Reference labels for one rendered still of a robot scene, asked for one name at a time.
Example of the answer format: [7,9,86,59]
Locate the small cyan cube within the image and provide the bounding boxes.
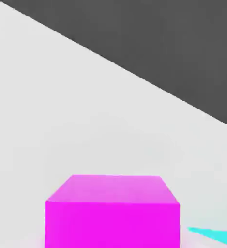
[186,227,227,248]

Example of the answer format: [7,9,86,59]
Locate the small magenta cube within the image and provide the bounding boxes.
[45,174,181,248]

